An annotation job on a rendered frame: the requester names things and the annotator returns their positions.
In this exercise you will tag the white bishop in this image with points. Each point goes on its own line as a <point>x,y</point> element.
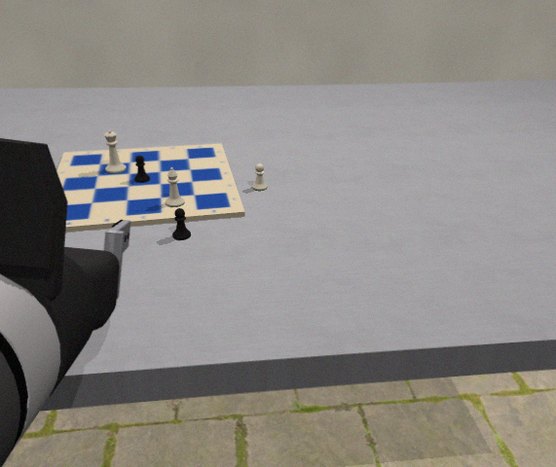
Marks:
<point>174,199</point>

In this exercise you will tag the white chess queen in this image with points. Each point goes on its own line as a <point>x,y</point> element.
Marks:
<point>115,166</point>

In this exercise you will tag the white pawn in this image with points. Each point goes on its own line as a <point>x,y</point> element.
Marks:
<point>259,185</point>

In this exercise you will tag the blue and cream chessboard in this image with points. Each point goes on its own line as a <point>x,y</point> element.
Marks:
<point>98,199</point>

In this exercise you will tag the black pawn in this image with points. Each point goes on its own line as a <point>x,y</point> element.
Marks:
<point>141,176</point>
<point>181,233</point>

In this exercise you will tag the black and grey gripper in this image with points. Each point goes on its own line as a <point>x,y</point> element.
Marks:
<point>48,324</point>

